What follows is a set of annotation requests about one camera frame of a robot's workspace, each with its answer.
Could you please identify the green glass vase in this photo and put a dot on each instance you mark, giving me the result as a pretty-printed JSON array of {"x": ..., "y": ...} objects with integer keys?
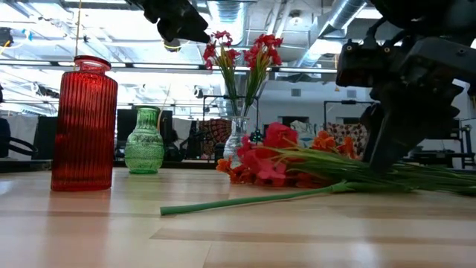
[{"x": 144, "y": 149}]

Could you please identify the orange patterned cloth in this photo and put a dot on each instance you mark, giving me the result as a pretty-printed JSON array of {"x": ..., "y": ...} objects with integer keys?
[{"x": 215, "y": 134}]

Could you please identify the silver ventilation duct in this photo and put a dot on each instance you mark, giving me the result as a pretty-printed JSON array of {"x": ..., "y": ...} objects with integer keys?
[{"x": 334, "y": 22}]

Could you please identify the black metal stand frame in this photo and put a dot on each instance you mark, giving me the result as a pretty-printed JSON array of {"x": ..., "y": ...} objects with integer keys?
[
  {"x": 349, "y": 101},
  {"x": 215, "y": 97}
]

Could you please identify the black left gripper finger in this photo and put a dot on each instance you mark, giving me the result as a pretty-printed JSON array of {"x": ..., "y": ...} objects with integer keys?
[{"x": 182, "y": 31}]

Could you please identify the black monitor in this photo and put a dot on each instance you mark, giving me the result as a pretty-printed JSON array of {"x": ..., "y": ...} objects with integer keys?
[{"x": 124, "y": 123}]

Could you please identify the clear glass vase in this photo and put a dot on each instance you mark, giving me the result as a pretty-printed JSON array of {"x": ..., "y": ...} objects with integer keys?
[{"x": 238, "y": 141}]

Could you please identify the dark desk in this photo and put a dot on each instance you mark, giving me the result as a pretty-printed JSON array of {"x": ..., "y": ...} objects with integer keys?
[{"x": 439, "y": 156}]

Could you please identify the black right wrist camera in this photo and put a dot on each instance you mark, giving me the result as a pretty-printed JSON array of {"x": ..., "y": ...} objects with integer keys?
[{"x": 355, "y": 65}]

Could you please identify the long ceiling light strip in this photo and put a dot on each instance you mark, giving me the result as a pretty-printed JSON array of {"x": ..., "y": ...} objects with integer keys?
[
  {"x": 163, "y": 66},
  {"x": 308, "y": 69}
]

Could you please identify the black aluminium table frame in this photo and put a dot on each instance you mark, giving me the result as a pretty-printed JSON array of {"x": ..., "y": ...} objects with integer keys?
[{"x": 22, "y": 165}]

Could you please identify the floral patterned cloth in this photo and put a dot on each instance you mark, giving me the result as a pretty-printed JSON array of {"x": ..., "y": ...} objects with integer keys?
[{"x": 351, "y": 130}]

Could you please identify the red ribbed glass vase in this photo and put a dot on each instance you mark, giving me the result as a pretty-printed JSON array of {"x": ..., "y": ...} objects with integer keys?
[{"x": 84, "y": 126}]

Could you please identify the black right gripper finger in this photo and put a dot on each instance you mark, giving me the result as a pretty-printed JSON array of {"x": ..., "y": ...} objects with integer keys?
[
  {"x": 398, "y": 145},
  {"x": 372, "y": 126}
]

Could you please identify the red artificial tulip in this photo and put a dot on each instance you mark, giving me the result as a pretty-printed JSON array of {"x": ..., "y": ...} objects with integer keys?
[{"x": 241, "y": 201}]

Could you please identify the black office chair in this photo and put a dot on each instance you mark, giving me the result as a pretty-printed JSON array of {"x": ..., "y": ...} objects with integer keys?
[{"x": 18, "y": 145}]

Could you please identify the white cloth bag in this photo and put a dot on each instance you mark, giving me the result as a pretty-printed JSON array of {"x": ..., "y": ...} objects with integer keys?
[{"x": 306, "y": 134}]

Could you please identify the black flat panel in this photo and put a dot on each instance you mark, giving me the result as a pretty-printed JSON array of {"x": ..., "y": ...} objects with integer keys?
[{"x": 44, "y": 137}]

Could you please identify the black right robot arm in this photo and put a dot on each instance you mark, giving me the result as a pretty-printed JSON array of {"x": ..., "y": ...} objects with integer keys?
[{"x": 427, "y": 15}]

